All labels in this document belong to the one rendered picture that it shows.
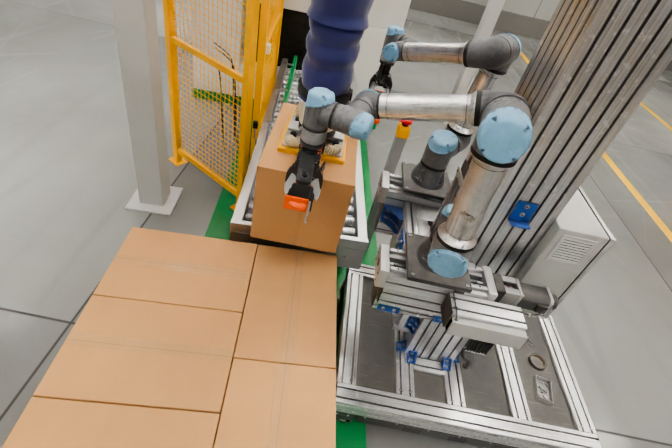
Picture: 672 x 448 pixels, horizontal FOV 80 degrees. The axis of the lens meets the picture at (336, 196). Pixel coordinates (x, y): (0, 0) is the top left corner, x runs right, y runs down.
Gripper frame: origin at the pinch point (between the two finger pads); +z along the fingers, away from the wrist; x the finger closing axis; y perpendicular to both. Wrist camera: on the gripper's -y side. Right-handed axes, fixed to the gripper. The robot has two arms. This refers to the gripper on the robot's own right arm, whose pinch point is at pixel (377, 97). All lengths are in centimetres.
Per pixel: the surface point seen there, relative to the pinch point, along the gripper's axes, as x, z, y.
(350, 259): 4, 73, 43
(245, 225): -52, 58, 47
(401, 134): 20.5, 25.0, -14.2
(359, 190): 4, 61, -2
